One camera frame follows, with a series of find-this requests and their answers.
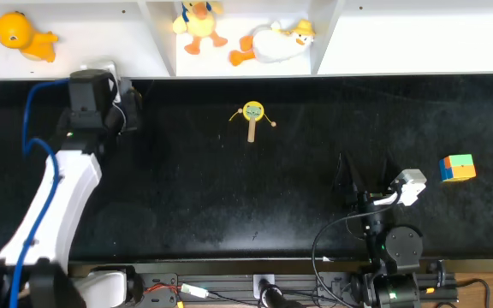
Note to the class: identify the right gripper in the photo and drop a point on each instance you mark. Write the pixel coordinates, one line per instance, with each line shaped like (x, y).
(360, 199)

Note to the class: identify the orange toy figure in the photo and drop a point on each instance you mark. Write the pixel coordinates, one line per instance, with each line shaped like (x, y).
(15, 32)

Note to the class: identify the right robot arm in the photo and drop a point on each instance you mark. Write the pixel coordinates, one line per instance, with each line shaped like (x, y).
(402, 248)

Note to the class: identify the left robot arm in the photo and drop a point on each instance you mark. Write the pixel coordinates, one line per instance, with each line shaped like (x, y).
(67, 192)

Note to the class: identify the many-coloured puzzle cube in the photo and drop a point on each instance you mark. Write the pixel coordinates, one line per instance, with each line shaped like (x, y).
(458, 167)

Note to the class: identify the yellow rattle drum toy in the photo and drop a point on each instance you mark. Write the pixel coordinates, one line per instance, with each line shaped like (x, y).
(253, 112)

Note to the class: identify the white shelf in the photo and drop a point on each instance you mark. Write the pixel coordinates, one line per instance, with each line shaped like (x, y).
(400, 43)

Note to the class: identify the white plush duck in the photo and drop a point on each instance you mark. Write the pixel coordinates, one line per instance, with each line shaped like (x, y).
(276, 45)

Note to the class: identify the yellow plush duck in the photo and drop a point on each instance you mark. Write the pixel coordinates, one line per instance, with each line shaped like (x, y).
(199, 25)

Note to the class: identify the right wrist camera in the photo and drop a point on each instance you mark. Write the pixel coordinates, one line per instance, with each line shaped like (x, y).
(410, 181)

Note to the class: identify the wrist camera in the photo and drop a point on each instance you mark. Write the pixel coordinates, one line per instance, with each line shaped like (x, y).
(410, 181)
(105, 68)

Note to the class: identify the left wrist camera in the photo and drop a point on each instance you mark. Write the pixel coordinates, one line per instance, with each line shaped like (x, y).
(105, 68)

